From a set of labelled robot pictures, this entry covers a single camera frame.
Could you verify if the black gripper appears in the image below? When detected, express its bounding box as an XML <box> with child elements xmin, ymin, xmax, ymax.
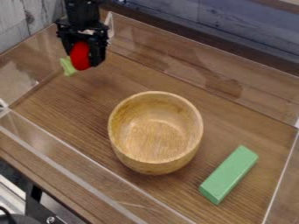
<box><xmin>54</xmin><ymin>18</ymin><xmax>109</xmax><ymax>67</ymax></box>

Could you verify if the red plush tomato toy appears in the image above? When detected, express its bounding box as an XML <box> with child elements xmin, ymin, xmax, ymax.
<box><xmin>60</xmin><ymin>41</ymin><xmax>91</xmax><ymax>76</ymax></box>

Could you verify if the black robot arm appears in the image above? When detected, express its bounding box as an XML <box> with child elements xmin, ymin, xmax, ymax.
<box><xmin>54</xmin><ymin>0</ymin><xmax>108</xmax><ymax>70</ymax></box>

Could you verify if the wooden bowl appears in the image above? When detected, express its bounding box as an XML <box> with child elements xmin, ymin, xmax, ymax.
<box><xmin>107</xmin><ymin>91</ymin><xmax>203</xmax><ymax>175</ymax></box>

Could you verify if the green rectangular block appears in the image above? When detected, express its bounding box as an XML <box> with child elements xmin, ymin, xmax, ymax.
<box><xmin>199</xmin><ymin>145</ymin><xmax>259</xmax><ymax>205</ymax></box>

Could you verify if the black metal frame bracket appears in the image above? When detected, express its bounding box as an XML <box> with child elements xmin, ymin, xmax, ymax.
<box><xmin>24</xmin><ymin>185</ymin><xmax>66</xmax><ymax>224</ymax></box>

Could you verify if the black cable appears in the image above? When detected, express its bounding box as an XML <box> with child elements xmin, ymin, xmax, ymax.
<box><xmin>0</xmin><ymin>206</ymin><xmax>16</xmax><ymax>224</ymax></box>

